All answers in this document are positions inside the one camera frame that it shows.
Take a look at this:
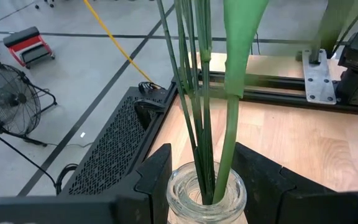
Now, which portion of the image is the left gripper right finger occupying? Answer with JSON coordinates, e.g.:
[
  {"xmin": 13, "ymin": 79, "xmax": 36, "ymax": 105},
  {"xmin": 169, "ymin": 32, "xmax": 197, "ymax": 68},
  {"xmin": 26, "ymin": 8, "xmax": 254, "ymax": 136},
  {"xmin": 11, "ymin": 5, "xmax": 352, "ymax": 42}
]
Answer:
[{"xmin": 231, "ymin": 142, "xmax": 358, "ymax": 224}]

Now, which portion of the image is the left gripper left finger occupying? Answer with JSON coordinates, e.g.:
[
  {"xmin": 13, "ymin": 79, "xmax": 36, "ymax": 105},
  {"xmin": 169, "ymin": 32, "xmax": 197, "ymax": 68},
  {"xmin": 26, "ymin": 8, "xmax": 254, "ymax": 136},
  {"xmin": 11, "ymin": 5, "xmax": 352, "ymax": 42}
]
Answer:
[{"xmin": 0, "ymin": 142, "xmax": 173, "ymax": 224}]

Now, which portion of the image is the embossed glass vase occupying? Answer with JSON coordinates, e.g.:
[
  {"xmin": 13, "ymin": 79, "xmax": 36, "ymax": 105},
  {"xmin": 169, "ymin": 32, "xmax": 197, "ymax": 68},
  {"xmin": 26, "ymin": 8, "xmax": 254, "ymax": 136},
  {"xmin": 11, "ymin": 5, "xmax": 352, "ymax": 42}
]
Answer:
[{"xmin": 166, "ymin": 161, "xmax": 247, "ymax": 224}]

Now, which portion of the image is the pink artificial flower bunch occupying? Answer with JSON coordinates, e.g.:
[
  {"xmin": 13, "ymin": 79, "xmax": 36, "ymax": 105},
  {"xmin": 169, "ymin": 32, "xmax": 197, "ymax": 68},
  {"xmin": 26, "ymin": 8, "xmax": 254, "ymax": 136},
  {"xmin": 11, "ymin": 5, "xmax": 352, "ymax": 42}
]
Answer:
[{"xmin": 156, "ymin": 0, "xmax": 216, "ymax": 205}]

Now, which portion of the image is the pink artificial tulip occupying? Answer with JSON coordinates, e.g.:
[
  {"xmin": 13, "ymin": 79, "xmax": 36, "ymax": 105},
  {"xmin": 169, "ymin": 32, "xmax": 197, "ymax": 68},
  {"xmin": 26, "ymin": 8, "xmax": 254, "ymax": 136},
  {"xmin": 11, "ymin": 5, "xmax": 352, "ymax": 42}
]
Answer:
[{"xmin": 212, "ymin": 0, "xmax": 270, "ymax": 205}]

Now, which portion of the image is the black perforated metal box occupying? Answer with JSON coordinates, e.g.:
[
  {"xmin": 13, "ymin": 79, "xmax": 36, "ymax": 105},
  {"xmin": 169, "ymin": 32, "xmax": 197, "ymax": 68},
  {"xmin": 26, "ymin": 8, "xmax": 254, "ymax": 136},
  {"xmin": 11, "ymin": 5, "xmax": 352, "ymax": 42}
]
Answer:
[{"xmin": 57, "ymin": 86, "xmax": 179, "ymax": 197}]

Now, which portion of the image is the black floor fan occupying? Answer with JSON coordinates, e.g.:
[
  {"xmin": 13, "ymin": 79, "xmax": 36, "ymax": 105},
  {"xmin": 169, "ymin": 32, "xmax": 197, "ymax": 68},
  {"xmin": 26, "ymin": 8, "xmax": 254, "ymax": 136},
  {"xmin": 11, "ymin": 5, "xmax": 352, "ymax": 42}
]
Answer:
[{"xmin": 0, "ymin": 63, "xmax": 58, "ymax": 147}]

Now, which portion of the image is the red and black rolling stool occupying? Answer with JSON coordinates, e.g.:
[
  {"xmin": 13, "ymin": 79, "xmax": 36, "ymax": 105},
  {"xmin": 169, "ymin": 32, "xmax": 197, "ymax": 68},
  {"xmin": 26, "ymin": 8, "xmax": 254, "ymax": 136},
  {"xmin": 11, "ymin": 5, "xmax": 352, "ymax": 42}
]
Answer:
[{"xmin": 2, "ymin": 26, "xmax": 56, "ymax": 70}]

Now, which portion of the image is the yellow cable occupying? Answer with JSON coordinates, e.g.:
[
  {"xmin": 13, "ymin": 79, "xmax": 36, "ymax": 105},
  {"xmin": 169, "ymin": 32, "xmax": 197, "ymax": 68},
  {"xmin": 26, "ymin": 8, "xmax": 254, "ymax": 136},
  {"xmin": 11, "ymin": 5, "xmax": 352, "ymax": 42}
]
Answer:
[{"xmin": 82, "ymin": 0, "xmax": 154, "ymax": 83}]

